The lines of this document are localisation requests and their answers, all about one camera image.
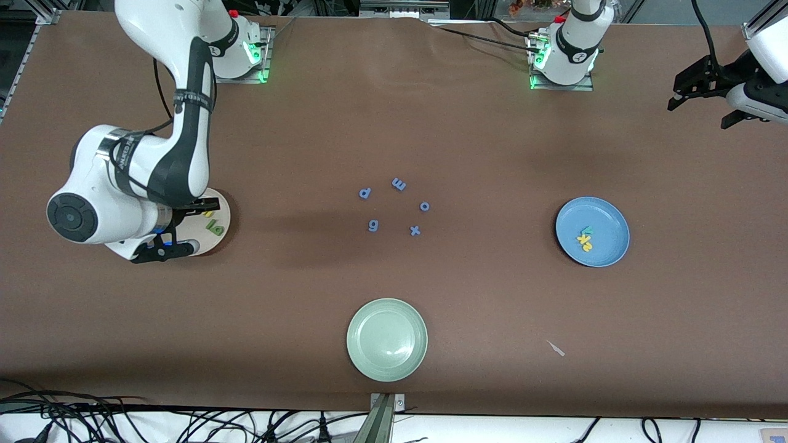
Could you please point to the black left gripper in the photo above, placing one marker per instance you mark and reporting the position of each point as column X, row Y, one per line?
column 718, row 77

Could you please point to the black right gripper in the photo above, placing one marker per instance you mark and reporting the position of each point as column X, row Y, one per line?
column 183, row 213

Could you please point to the green letter p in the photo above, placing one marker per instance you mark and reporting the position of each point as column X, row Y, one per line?
column 215, row 228

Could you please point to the yellow letter k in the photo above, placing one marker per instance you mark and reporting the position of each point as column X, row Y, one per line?
column 583, row 238

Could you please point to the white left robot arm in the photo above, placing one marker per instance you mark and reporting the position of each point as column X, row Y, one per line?
column 572, row 49

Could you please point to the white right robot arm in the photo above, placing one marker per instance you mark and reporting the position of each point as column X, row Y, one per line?
column 154, row 24

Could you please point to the beige brown plate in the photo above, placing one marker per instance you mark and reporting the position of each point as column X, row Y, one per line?
column 221, row 243

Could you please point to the blue letter d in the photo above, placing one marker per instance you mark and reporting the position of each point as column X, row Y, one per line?
column 364, row 193

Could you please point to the blue plate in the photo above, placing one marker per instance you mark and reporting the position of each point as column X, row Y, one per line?
column 609, row 246

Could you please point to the blue letter m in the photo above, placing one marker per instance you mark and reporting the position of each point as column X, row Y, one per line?
column 399, row 184

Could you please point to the brown paper table cover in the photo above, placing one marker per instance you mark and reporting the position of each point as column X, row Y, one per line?
column 394, row 123

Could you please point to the pale green plate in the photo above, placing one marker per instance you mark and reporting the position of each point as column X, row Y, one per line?
column 386, row 339

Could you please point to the small grey tape scrap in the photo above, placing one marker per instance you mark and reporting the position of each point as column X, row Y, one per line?
column 556, row 348

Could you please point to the tan cardboard box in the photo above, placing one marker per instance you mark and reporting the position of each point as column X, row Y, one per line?
column 775, row 435

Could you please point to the large aluminium corner rail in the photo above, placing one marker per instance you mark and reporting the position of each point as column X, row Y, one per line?
column 754, row 31

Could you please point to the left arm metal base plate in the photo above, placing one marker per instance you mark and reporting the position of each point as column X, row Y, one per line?
column 585, row 86

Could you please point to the small aluminium corner bracket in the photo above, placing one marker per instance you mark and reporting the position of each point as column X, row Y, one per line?
column 49, row 15

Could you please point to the silver post bracket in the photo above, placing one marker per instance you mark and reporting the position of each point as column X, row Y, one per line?
column 399, row 403

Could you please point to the grey metal frame piece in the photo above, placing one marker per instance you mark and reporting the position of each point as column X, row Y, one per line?
column 403, row 9

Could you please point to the aluminium profile post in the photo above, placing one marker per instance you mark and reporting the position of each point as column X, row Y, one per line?
column 378, row 424

